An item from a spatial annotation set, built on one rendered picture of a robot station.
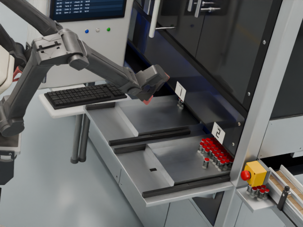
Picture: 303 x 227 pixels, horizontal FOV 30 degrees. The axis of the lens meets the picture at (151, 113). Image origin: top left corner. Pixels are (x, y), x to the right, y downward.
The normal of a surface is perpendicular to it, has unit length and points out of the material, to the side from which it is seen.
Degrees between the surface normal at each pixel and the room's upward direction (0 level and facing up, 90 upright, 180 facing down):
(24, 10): 97
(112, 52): 90
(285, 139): 90
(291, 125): 90
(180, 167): 0
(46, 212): 0
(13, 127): 116
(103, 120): 0
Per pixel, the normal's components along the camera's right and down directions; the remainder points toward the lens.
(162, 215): -0.89, 0.11
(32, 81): 0.33, 0.85
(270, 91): 0.43, 0.54
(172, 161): 0.16, -0.83
